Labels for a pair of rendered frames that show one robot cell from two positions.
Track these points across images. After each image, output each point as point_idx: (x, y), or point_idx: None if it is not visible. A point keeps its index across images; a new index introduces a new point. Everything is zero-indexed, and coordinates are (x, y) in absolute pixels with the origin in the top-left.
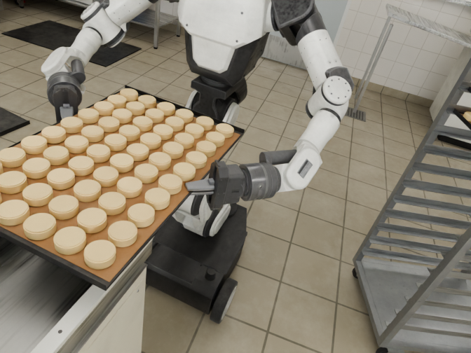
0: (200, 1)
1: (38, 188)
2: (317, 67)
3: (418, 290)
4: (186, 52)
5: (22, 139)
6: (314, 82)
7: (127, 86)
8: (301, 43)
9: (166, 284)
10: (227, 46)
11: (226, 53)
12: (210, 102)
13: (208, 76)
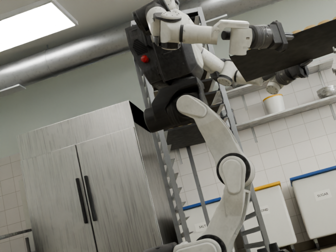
0: (191, 22)
1: None
2: (218, 58)
3: (253, 200)
4: (187, 58)
5: (326, 19)
6: (220, 66)
7: (229, 55)
8: (204, 51)
9: None
10: (200, 50)
11: (201, 54)
12: (203, 92)
13: (196, 74)
